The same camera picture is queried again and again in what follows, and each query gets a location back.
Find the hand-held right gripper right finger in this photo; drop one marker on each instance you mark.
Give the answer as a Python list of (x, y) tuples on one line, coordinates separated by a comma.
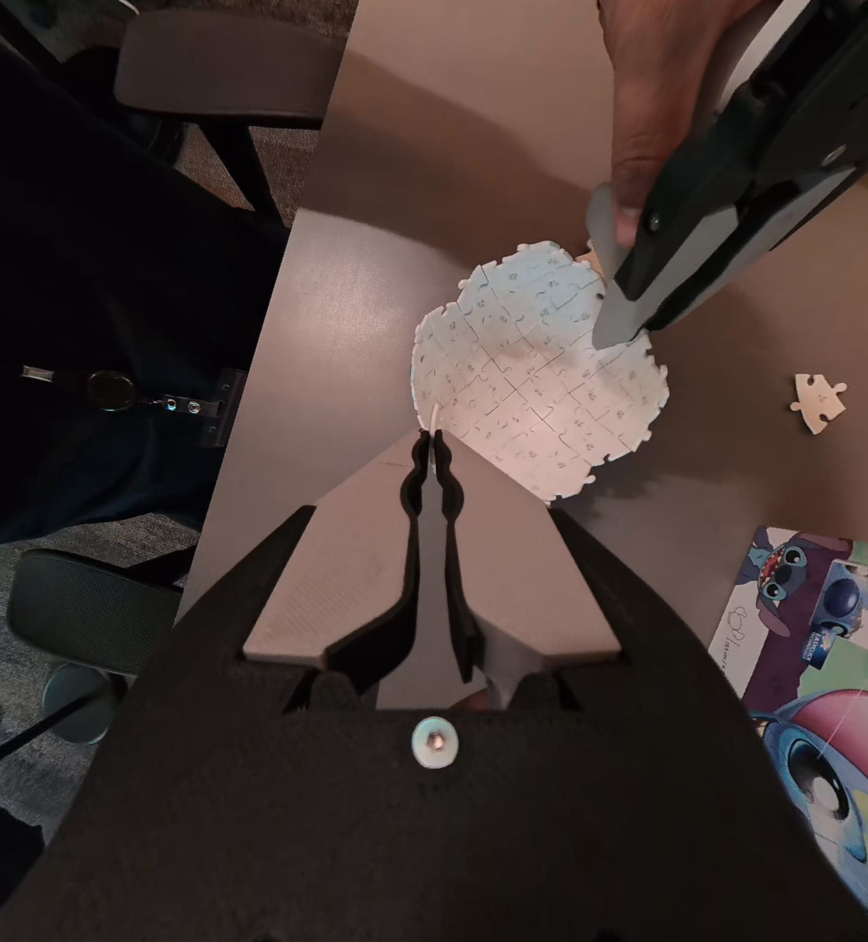
[(522, 574)]

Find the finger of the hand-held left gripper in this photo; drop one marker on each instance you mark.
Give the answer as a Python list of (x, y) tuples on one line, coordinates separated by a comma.
[(699, 265), (607, 294)]

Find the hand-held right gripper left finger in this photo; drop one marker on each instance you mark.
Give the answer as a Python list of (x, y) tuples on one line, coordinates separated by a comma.
[(331, 574)]

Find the white half puzzle ball shell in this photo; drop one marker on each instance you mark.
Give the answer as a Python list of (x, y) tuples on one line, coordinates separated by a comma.
[(522, 397)]

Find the loose cream puzzle piece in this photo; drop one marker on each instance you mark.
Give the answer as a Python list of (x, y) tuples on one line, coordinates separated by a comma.
[(816, 403)]

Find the colourful cartoon puzzle box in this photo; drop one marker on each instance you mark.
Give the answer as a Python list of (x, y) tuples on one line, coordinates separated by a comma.
[(831, 662)]

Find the person's left hand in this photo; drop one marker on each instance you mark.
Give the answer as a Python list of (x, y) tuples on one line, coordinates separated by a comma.
[(662, 88)]

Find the grey chair armrest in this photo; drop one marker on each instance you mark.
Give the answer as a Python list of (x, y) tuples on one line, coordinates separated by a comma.
[(88, 611), (228, 66)]

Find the grey chair caster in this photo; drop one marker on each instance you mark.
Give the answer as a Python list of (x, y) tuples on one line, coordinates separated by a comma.
[(80, 703)]

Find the badge reel with clip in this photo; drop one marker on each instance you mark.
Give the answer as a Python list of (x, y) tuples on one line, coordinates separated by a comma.
[(106, 388)]

